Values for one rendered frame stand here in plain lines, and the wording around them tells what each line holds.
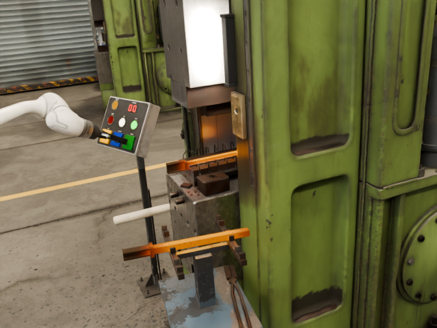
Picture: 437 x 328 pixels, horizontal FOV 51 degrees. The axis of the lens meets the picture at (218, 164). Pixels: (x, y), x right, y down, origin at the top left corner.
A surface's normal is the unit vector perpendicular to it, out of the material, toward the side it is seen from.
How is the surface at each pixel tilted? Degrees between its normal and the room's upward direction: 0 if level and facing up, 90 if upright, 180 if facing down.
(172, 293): 0
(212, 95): 90
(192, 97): 90
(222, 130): 90
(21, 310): 0
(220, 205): 90
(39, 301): 0
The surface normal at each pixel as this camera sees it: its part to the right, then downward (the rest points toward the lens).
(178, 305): -0.06, -0.93
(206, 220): 0.41, 0.31
